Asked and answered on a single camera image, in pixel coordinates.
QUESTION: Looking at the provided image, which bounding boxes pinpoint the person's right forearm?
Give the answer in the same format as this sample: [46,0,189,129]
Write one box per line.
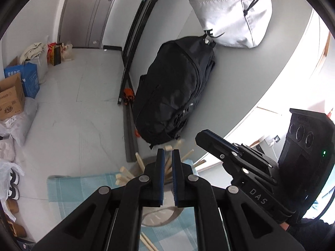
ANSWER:
[288,216,335,251]

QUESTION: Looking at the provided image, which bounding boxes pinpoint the blue cardboard box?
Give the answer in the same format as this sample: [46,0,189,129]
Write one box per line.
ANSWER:
[4,63,40,99]

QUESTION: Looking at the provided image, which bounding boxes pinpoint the brown slipper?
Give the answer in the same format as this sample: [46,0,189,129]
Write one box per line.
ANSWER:
[5,199,20,214]
[6,220,27,237]

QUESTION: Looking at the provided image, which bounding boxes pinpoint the orange black tool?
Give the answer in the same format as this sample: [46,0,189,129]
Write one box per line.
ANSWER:
[122,87,135,106]

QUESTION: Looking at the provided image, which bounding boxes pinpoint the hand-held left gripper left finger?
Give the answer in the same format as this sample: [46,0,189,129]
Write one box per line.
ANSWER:
[34,149,166,251]

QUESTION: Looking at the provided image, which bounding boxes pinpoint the white wall socket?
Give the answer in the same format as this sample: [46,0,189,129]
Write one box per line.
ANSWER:
[265,134,282,147]

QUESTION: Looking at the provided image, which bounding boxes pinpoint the teal plaid tablecloth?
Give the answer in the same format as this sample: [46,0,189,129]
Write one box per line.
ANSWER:
[47,159,200,251]

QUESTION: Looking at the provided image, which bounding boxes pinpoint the brown cardboard box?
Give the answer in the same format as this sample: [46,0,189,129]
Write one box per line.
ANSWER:
[0,73,26,121]

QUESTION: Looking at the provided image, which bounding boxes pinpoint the light grey hanging bag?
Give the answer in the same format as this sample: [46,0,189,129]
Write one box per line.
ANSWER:
[185,0,273,49]

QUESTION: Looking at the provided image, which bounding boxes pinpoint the bundle of wooden chopsticks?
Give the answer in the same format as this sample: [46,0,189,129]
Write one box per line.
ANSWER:
[115,139,208,189]

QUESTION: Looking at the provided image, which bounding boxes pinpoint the wooden sticks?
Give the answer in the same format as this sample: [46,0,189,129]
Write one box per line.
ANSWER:
[143,233,159,251]

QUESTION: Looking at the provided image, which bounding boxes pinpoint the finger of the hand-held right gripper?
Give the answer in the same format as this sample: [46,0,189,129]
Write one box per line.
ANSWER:
[195,133,278,187]
[206,130,278,173]

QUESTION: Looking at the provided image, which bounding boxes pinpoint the white plastic bag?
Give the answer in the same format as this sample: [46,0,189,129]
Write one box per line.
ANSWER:
[0,98,39,147]

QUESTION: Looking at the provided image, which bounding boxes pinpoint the grey door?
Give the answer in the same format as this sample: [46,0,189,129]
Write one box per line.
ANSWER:
[59,0,123,49]

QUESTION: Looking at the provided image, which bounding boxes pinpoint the black backpack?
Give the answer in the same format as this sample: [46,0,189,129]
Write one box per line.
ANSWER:
[133,35,216,150]

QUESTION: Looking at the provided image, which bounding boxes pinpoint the black folded tripod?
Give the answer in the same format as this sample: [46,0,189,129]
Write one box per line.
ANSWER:
[117,0,170,107]

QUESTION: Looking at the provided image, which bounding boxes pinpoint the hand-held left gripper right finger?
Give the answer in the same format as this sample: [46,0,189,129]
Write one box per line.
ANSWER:
[172,149,305,251]

